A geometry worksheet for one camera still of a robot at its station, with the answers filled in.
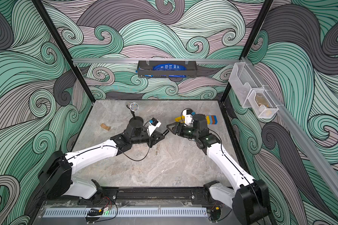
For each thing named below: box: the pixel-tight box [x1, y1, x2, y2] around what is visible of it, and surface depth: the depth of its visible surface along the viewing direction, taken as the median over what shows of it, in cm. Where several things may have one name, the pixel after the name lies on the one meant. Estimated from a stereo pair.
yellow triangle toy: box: [174, 115, 185, 124], surface depth 109 cm
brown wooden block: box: [100, 123, 111, 131], surface depth 105 cm
